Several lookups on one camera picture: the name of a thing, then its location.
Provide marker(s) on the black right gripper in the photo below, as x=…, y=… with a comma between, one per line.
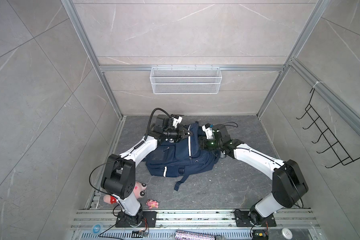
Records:
x=203, y=140

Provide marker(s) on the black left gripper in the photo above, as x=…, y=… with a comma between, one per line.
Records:
x=181, y=135

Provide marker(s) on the navy blue student backpack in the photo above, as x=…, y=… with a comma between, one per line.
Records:
x=182, y=159

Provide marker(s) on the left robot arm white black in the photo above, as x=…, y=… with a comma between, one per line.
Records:
x=119, y=176

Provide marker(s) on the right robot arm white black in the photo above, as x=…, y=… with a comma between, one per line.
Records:
x=288, y=182

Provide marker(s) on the pink plush pig toy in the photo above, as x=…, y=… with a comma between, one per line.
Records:
x=139, y=192

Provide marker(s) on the small pink toy figure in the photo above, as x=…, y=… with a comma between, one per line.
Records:
x=152, y=204

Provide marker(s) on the glittery purple pouch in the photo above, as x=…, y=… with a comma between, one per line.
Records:
x=185, y=235

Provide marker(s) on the white round button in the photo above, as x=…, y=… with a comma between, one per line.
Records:
x=287, y=234

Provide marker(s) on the blue round sticker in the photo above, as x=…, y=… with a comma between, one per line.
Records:
x=97, y=229

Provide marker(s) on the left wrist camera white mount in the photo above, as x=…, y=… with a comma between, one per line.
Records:
x=176, y=119

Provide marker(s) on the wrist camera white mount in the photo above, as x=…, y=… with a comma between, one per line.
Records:
x=176, y=119
x=209, y=132

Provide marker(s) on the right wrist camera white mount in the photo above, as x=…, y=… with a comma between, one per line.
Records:
x=209, y=132

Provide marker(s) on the white wire mesh basket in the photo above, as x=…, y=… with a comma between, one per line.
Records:
x=185, y=80

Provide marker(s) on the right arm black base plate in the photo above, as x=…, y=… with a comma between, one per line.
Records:
x=248, y=218

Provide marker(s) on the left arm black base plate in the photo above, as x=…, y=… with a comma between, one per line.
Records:
x=150, y=219

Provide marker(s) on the black wire hook rack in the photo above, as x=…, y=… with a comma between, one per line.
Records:
x=343, y=157

